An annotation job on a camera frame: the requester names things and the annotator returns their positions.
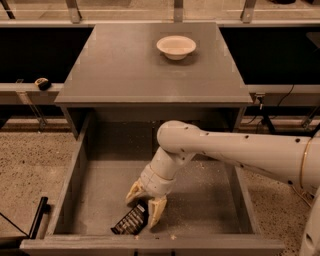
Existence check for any grey cabinet with counter top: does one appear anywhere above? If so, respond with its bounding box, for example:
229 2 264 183
55 22 252 135

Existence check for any black stand leg right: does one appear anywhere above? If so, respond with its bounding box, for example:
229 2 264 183
259 99 276 134

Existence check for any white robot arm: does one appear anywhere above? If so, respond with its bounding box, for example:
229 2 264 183
126 121 320 256

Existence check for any grey metal rail frame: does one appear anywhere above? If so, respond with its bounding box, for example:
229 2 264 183
0 0 320 107

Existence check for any grey top drawer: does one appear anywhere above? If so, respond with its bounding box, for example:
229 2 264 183
20 114 284 256

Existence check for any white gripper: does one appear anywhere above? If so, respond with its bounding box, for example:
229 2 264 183
125 164 175 229

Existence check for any black post at left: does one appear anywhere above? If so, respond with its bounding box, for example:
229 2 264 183
29 197 51 239

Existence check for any yellow black tape measure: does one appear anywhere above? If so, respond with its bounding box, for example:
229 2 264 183
34 77 51 91

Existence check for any black rxbar chocolate wrapper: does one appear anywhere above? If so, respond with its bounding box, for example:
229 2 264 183
111 200 149 235

